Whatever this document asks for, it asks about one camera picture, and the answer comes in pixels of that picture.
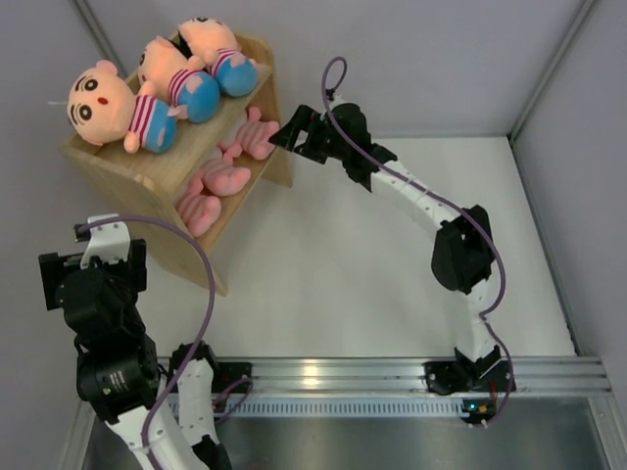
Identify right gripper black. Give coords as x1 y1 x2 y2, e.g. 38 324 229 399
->
269 106 350 165

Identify pink striped plush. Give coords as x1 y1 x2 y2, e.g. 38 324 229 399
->
188 159 251 197
174 178 221 238
218 106 280 163

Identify boy plush doll blue pants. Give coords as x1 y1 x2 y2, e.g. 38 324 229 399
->
137 36 221 123

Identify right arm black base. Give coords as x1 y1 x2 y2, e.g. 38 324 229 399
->
424 358 512 396

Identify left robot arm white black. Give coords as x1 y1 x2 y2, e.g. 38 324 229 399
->
38 240 231 469

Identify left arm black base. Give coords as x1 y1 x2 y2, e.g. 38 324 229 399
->
212 361 253 395

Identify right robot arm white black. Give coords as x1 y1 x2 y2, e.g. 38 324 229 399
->
268 103 501 389

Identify wooden two-tier shelf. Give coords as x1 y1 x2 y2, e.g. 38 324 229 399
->
62 32 293 289

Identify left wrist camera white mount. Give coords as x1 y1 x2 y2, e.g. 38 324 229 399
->
74 213 131 269

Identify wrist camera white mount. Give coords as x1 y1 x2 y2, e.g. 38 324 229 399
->
326 95 361 121
74 213 131 269

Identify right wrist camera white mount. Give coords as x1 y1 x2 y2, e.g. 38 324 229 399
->
326 95 361 121

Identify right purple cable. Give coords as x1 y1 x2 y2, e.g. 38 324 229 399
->
320 57 515 427

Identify purple cable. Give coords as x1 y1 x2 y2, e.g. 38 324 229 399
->
320 57 515 427
72 212 256 470

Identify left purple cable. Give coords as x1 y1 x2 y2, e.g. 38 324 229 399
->
72 212 256 470

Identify white slotted cable duct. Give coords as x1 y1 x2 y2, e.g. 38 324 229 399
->
166 397 471 418

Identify aluminium mounting rail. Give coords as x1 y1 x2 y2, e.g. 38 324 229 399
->
223 356 612 397

